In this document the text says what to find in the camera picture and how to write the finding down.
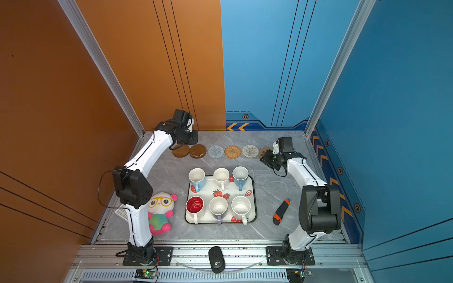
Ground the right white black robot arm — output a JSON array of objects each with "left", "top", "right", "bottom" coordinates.
[{"left": 260, "top": 137, "right": 342, "bottom": 265}]

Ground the black orange utility knife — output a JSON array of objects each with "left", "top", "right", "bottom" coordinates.
[{"left": 273, "top": 198, "right": 291, "bottom": 225}]

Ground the white woven round coaster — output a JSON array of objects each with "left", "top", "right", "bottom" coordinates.
[{"left": 242, "top": 145, "right": 259, "bottom": 159}]

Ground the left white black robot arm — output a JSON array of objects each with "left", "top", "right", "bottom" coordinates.
[{"left": 112, "top": 110, "right": 198, "bottom": 266}]

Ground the light blue mug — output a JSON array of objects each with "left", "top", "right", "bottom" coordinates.
[{"left": 188, "top": 168, "right": 206, "bottom": 192}]

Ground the glossy brown round coaster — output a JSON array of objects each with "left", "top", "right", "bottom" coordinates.
[{"left": 189, "top": 145, "right": 207, "bottom": 159}]

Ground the red inside mug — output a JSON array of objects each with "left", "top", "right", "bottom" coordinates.
[{"left": 186, "top": 196, "right": 206, "bottom": 224}]

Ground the matte brown round coaster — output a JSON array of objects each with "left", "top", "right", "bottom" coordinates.
[{"left": 172, "top": 145, "right": 191, "bottom": 158}]

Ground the left green circuit board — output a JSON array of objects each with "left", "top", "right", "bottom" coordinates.
[{"left": 133, "top": 269, "right": 158, "bottom": 283}]

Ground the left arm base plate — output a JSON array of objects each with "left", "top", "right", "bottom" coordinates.
[{"left": 123, "top": 246, "right": 173, "bottom": 266}]

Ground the pink panda plush toy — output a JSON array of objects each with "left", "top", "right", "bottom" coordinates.
[{"left": 147, "top": 192, "right": 178, "bottom": 235}]

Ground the white strawberry tray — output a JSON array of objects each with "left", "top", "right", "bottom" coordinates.
[{"left": 185, "top": 176, "right": 257, "bottom": 225}]

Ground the white mug back middle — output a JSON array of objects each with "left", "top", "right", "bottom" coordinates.
[{"left": 213, "top": 168, "right": 230, "bottom": 191}]

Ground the tan rattan round coaster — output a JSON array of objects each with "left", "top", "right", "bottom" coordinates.
[{"left": 224, "top": 145, "right": 242, "bottom": 159}]

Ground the right green circuit board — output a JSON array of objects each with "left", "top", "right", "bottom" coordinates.
[{"left": 286, "top": 269, "right": 313, "bottom": 283}]

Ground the green circuit board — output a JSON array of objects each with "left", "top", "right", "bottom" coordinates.
[
  {"left": 133, "top": 269, "right": 158, "bottom": 283},
  {"left": 286, "top": 269, "right": 313, "bottom": 283}
]

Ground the white mug front right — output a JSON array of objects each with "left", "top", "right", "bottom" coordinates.
[{"left": 231, "top": 196, "right": 251, "bottom": 225}]

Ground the purple mug front middle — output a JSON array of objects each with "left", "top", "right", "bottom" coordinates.
[{"left": 209, "top": 196, "right": 228, "bottom": 225}]

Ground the brown paw print coaster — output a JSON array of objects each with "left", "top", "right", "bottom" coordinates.
[{"left": 258, "top": 147, "right": 273, "bottom": 158}]

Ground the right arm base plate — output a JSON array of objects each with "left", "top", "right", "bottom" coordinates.
[{"left": 266, "top": 246, "right": 316, "bottom": 266}]

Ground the white calculator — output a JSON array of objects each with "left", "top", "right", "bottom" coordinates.
[{"left": 115, "top": 206, "right": 129, "bottom": 222}]

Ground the white mug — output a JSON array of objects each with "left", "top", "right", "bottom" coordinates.
[
  {"left": 213, "top": 168, "right": 230, "bottom": 191},
  {"left": 231, "top": 196, "right": 251, "bottom": 225}
]

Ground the grey woven round coaster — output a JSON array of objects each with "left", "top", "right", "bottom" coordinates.
[{"left": 208, "top": 145, "right": 224, "bottom": 159}]

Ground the black computer mouse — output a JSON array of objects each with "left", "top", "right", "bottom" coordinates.
[{"left": 208, "top": 246, "right": 226, "bottom": 274}]

